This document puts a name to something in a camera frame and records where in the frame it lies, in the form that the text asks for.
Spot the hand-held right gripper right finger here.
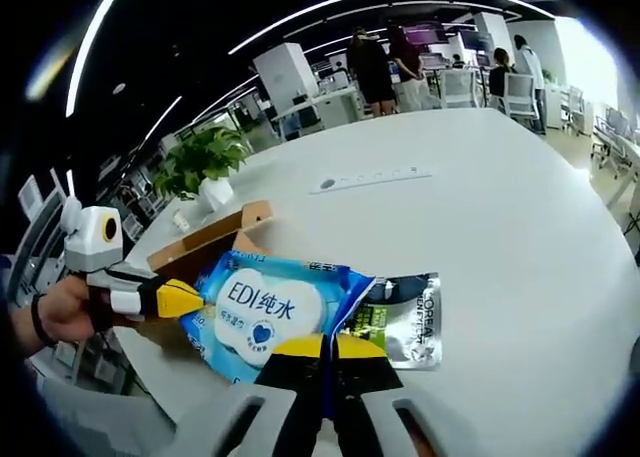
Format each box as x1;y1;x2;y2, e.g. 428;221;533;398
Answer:
332;334;451;457

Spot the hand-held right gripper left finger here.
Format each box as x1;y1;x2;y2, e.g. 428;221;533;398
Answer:
164;332;331;457

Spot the silver green soft pouch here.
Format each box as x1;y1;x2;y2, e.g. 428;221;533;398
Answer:
349;271;444;372

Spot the brown cardboard shoe box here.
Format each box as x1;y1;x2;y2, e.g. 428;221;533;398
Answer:
134;200;276;361

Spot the blue white soft wipes pack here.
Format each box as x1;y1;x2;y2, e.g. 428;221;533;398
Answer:
178;249;376;386

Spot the person's left hand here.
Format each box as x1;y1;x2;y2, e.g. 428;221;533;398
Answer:
37;276;119;348

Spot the black wristband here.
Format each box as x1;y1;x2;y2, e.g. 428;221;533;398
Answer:
30;292;59;348

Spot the white mesh office chair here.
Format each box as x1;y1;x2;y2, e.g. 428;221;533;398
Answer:
39;376;176;457

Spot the green plant in white pot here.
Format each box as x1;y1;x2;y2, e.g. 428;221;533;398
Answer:
152;126;249;213

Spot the white table socket panel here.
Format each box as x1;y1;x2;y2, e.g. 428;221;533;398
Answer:
308;166;434;196

